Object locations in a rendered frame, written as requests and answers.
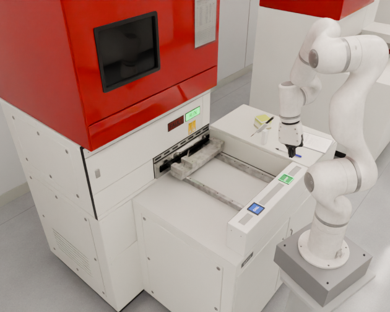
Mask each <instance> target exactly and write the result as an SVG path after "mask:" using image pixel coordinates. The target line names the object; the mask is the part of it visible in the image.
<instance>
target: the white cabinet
mask: <svg viewBox="0 0 390 312"><path fill-rule="evenodd" d="M132 204H133V209H134V218H135V224H136V233H137V242H138V247H139V256H140V261H141V270H142V279H143V284H144V290H145V291H146V292H148V293H149V294H150V295H152V296H153V297H154V298H155V299H156V300H158V301H159V302H160V303H161V304H162V305H163V306H165V307H166V308H167V309H169V310H170V311H171V312H261V311H262V309H263V308H264V307H265V305H266V304H267V302H268V301H269V300H270V299H271V298H272V296H273V295H274V294H275V292H276V291H277V289H278V288H279V287H280V286H281V284H282V283H283V282H282V281H281V280H280V267H279V266H278V265H277V264H276V263H275V262H274V255H275V249H276V245H277V244H278V243H280V242H281V241H283V240H284V239H286V238H288V237H289V236H291V235H293V234H294V233H295V232H297V231H299V230H300V229H302V228H303V227H305V226H307V225H308V224H309V223H311V222H312V221H313V216H314V211H315V207H316V199H315V198H314V197H313V196H312V195H311V194H310V192H309V191H308V190H307V188H306V189H305V192H304V193H303V194H302V195H301V196H300V197H299V198H298V199H297V200H296V201H295V202H294V203H293V205H292V206H291V207H290V208H289V209H288V210H287V211H286V213H284V215H283V216H281V218H280V219H279V220H278V221H277V222H276V223H275V224H274V226H273V227H272V228H271V229H270V230H269V231H268V232H267V233H266V234H265V235H264V236H263V237H262V238H261V239H260V241H259V242H258V243H257V244H256V245H255V246H254V247H253V249H252V250H251V251H250V252H249V253H248V254H247V255H246V256H245V257H244V258H243V259H242V260H241V261H240V263H239V264H238V265H237V266H236V267H235V266H233V265H232V264H230V263H229V262H227V261H226V260H224V259H222V258H221V257H220V256H218V255H216V254H215V253H213V252H212V251H210V250H209V249H207V248H206V247H204V246H203V245H201V244H199V243H198V242H196V241H195V240H193V239H192V238H190V237H189V236H187V235H185V234H184V233H183V232H181V231H179V230H178V229H176V228H175V227H173V226H172V225H170V224H169V223H167V222H166V221H164V220H162V219H161V218H160V217H158V216H156V215H155V214H153V213H151V212H150V211H149V210H147V209H146V208H144V207H142V206H141V205H139V204H138V203H136V202H135V201H133V200H132Z"/></svg>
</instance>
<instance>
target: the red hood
mask: <svg viewBox="0 0 390 312"><path fill-rule="evenodd" d="M219 16H220V0H0V98H2V99H3V100H5V101H7V102H9V103H10V104H12V105H14V106H15V107H17V108H18V109H20V110H22V111H24V112H25V113H27V114H28V115H30V116H32V117H34V118H35V119H37V120H39V121H40V122H42V123H43V124H45V125H47V126H49V127H50V128H52V129H54V130H55V131H57V132H59V133H60V134H62V135H64V136H65V137H67V138H68V139H70V140H72V141H74V142H75V143H77V144H79V145H80V146H82V147H83V148H85V149H87V150H89V151H90V152H92V151H94V150H96V149H98V148H100V147H101V146H103V145H105V144H107V143H109V142H111V141H113V140H115V139H117V138H119V137H121V136H122V135H124V134H126V133H128V132H130V131H132V130H133V129H135V128H138V127H139V126H141V125H143V124H145V123H147V122H149V121H151V120H152V119H154V118H156V117H158V116H160V115H162V114H164V113H166V112H168V111H170V110H171V109H173V108H175V107H177V106H179V105H181V104H182V103H184V102H186V101H188V100H190V99H192V98H194V97H196V96H198V95H200V94H201V93H203V92H205V91H207V90H209V89H211V88H212V87H215V86H216V85H217V66H218V49H219Z"/></svg>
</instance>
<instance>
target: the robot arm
mask: <svg viewBox="0 0 390 312"><path fill-rule="evenodd" d="M340 36H341V27H340V25H339V24H338V23H337V22H336V21H335V20H333V19H330V18H322V19H319V20H317V21H316V22H315V23H314V24H313V25H312V26H311V27H310V29H309V31H308V33H307V35H306V37H305V40H304V42H303V44H302V46H301V48H300V51H299V53H298V56H297V58H296V60H295V62H294V65H293V67H292V70H291V72H290V81H286V82H282V83H280V84H279V86H278V87H279V108H280V115H279V117H280V122H279V133H278V137H279V142H280V143H282V144H284V145H285V146H286V147H287V149H288V157H289V158H290V157H291V158H293V157H294V156H295V155H296V148H297V147H303V140H304V136H303V126H302V123H301V121H300V120H301V111H300V110H301V107H302V106H304V105H308V104H310V103H313V102H314V101H315V100H316V98H317V97H318V95H319V93H320V91H321V81H320V80H319V78H318V77H317V75H316V73H317V72H318V73H321V74H338V73H343V72H350V74H349V77H348V78H347V80H346V81H345V82H344V84H343V85H342V86H341V87H340V88H339V89H338V90H337V91H336V92H335V93H334V94H333V96H332V97H331V100H330V103H329V130H330V133H331V136H332V138H333V139H334V140H335V141H336V142H337V143H339V144H340V145H342V146H344V147H345V149H346V152H347V153H346V156H345V157H344V158H337V159H333V160H326V161H322V162H318V163H315V164H313V165H311V166H310V167H309V168H308V169H307V171H306V173H305V176H304V183H305V186H306V188H307V190H308V191H309V192H310V194H311V195H312V196H313V197H314V198H315V199H316V207H315V211H314V216H313V221H312V224H311V230H307V231H305V232H304V233H302V234H301V236H300V237H299V240H298V250H299V252H300V254H301V255H302V257H303V258H304V259H305V260H306V261H308V262H309V263H310V264H312V265H314V266H316V267H320V268H322V269H336V268H339V267H341V266H343V265H344V264H345V263H346V262H347V260H348V258H349V254H350V252H349V247H348V245H347V244H346V242H345V241H344V236H345V233H346V231H347V227H348V224H349V220H350V217H351V215H352V204H351V202H350V200H349V199H348V198H347V197H345V196H343V195H345V194H352V193H358V192H362V191H366V190H367V189H370V188H371V187H372V186H374V185H375V183H376V181H377V178H378V169H377V166H376V163H375V161H374V159H373V157H372V155H371V153H370V151H369V149H368V147H367V145H366V142H365V138H364V135H363V117H364V109H365V100H366V97H367V95H368V92H369V91H370V89H371V88H372V86H373V85H374V83H375V82H376V81H377V80H378V78H379V77H380V75H381V74H382V73H383V71H384V70H385V67H386V65H387V63H388V59H389V49H388V46H387V44H386V42H385V41H384V40H383V39H382V38H380V37H379V36H376V35H357V36H350V37H340Z"/></svg>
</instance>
